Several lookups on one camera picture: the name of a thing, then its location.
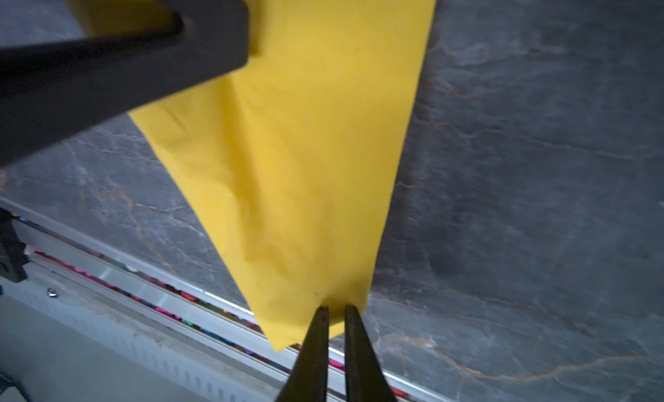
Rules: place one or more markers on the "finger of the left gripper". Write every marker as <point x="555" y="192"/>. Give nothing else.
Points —
<point x="53" y="91"/>

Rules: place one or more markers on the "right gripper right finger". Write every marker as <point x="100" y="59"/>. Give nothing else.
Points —
<point x="365" y="380"/>

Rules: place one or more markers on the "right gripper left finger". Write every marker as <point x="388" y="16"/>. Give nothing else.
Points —
<point x="308" y="381"/>

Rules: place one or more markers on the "yellow paper napkin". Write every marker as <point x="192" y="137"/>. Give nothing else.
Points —
<point x="289" y="163"/>

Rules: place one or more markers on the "white vented cable duct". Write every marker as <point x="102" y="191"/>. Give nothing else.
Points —
<point x="58" y="345"/>

